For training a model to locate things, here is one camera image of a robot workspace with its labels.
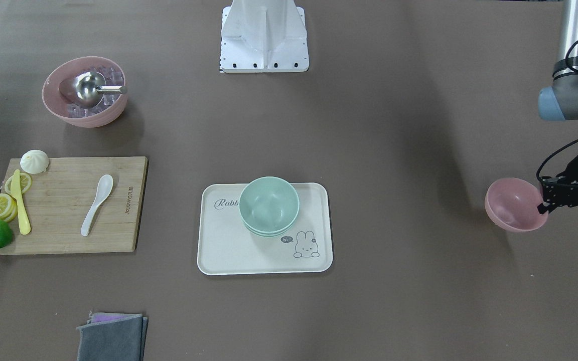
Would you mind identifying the small pink bowl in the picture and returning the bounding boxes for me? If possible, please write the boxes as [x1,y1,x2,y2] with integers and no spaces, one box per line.
[484,177,548,233]

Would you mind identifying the middle green bowl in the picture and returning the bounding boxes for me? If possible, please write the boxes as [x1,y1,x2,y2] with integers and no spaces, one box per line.
[242,221,295,237]

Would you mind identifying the bottom green bowl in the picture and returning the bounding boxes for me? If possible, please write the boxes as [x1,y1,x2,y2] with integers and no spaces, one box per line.
[247,228,289,238]

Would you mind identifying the white ceramic spoon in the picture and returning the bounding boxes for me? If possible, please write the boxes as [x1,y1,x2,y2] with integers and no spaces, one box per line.
[80,174,114,236]

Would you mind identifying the large pink ice bowl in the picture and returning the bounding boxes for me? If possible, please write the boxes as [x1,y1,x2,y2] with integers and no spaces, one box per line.
[42,56,128,128]

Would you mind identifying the cream rabbit tray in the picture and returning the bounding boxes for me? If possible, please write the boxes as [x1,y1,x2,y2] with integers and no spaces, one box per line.
[197,183,334,276]

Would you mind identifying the grey folded cloth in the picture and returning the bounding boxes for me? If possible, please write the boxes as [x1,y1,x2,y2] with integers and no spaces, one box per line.
[76,314,149,360]

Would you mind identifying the clear ice cubes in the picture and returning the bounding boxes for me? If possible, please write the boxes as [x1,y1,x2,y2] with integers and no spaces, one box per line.
[66,66,124,117]

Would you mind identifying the purple cloth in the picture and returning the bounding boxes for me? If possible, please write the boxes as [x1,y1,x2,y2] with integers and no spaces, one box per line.
[87,312,131,323]

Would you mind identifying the steel ice scoop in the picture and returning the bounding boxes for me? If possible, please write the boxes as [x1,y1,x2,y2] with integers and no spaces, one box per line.
[58,71,127,109]

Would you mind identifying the wooden cutting board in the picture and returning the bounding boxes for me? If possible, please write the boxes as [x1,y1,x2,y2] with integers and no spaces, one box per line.
[0,157,148,255]

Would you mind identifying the white steamed bun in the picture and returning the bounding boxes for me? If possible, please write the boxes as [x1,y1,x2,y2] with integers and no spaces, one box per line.
[19,150,50,174]

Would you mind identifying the yellow plastic knife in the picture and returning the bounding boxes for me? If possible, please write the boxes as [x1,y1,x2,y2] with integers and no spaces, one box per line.
[10,169,32,235]

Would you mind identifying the back lemon slice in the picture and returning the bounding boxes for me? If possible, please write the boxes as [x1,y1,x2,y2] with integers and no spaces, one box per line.
[3,199,18,223]

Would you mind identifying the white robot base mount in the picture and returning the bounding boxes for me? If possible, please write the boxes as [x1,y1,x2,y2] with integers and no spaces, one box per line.
[219,1,310,73]

